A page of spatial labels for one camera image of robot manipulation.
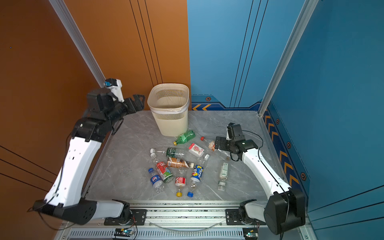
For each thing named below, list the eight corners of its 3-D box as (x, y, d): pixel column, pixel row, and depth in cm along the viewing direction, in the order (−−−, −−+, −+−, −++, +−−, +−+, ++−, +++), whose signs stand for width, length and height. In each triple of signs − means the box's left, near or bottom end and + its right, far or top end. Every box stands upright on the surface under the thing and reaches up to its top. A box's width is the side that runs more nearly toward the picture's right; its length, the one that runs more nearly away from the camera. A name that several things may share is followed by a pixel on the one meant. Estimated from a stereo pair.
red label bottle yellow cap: (174, 197, 81) (173, 194, 77) (177, 170, 90) (176, 167, 87) (186, 197, 81) (185, 194, 77) (187, 170, 90) (186, 167, 87)
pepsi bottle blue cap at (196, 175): (183, 194, 82) (182, 192, 78) (194, 167, 92) (193, 163, 88) (195, 199, 80) (194, 196, 76) (204, 170, 90) (204, 167, 86)
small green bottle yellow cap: (177, 149, 100) (176, 145, 96) (172, 143, 103) (171, 139, 99) (196, 137, 106) (196, 133, 102) (191, 132, 109) (191, 128, 105)
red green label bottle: (166, 185, 83) (165, 183, 80) (155, 167, 90) (153, 164, 87) (175, 178, 86) (174, 176, 83) (163, 161, 93) (162, 159, 90)
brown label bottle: (167, 168, 90) (166, 165, 87) (168, 160, 93) (167, 157, 90) (194, 168, 90) (194, 165, 87) (194, 160, 93) (194, 157, 90)
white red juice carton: (187, 150, 98) (187, 148, 95) (192, 144, 101) (192, 142, 98) (199, 158, 95) (199, 155, 92) (204, 151, 98) (204, 149, 95)
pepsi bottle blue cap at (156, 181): (156, 195, 82) (154, 192, 78) (148, 172, 90) (146, 168, 86) (165, 190, 83) (164, 187, 79) (156, 168, 92) (154, 164, 88)
